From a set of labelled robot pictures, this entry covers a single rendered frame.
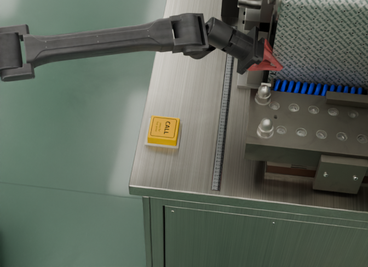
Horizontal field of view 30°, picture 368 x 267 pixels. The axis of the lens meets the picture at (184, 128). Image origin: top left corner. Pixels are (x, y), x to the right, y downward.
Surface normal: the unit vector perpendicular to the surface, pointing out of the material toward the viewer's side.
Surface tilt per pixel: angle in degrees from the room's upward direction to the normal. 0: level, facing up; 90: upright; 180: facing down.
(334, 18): 90
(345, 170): 90
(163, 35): 27
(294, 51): 90
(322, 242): 90
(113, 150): 0
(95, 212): 0
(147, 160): 0
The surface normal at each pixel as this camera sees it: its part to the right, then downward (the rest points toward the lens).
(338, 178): -0.12, 0.78
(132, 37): 0.11, -0.19
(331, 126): 0.02, -0.62
